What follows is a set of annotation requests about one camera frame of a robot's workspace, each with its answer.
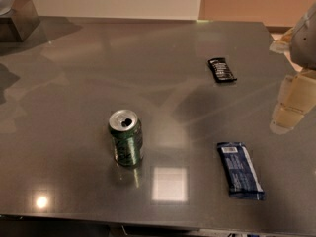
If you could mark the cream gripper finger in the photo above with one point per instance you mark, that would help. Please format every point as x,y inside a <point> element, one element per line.
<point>282,44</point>
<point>296,98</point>

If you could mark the blue rxbar wrapper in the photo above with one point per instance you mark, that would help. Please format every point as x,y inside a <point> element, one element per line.
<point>239,170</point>

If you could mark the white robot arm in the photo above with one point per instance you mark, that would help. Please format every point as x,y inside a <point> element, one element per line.
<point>303,43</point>

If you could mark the black snack bar wrapper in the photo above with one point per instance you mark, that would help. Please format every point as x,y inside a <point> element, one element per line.
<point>220,70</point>

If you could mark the green soda can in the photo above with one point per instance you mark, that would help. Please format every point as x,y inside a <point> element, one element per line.
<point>126,132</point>

